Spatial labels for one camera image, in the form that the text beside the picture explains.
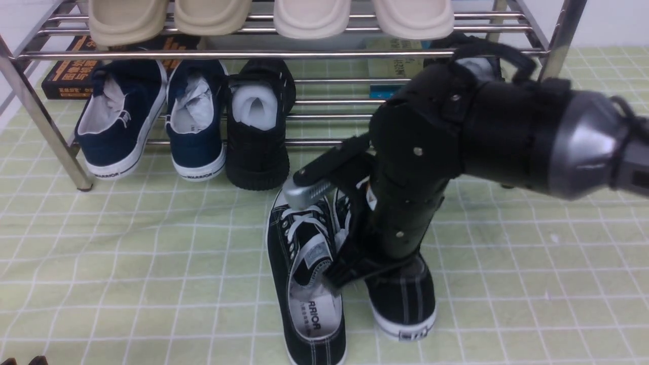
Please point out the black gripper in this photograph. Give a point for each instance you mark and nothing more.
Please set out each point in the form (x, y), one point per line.
(388, 220)

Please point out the black canvas sneaker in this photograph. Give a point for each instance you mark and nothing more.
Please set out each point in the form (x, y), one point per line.
(403, 301)
(301, 246)

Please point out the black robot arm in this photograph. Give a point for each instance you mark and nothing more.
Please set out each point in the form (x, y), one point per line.
(540, 136)

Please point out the stainless steel shoe rack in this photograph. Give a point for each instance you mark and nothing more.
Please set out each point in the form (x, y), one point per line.
(71, 18)

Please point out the teal book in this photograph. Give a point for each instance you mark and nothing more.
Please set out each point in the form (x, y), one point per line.
(383, 91)

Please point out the black knit sneaker, left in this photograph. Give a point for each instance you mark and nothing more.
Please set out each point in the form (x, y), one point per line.
(261, 96)

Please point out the black knit sneaker, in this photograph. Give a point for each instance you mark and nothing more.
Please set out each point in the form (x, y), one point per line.
(261, 96)
(485, 68)

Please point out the pale green book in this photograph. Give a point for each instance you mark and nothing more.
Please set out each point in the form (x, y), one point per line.
(394, 67)

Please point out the navy canvas sneaker, inner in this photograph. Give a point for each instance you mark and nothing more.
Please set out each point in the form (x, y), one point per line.
(196, 98)

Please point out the navy canvas sneaker, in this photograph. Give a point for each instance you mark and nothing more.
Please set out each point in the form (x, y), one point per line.
(196, 98)
(127, 98)

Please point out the black knit sneaker, right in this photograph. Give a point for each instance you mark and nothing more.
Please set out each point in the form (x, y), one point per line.
(485, 68)

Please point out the cream slipper, far right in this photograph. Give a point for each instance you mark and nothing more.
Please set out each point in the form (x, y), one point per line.
(415, 20)

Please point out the cream slipper, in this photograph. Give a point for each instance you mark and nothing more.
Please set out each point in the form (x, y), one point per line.
(415, 20)
(311, 20)

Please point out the navy canvas sneaker, outer left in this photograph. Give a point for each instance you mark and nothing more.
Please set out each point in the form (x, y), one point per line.
(127, 98)

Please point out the tan slipper, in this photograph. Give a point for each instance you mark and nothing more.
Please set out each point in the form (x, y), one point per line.
(210, 17)
(117, 23)

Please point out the black and orange book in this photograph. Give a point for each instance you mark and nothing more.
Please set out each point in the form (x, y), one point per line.
(71, 79)

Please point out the tan slipper, far left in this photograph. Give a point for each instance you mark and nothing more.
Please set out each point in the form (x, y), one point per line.
(117, 23)

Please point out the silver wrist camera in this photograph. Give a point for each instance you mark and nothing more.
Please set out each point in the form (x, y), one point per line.
(341, 167)

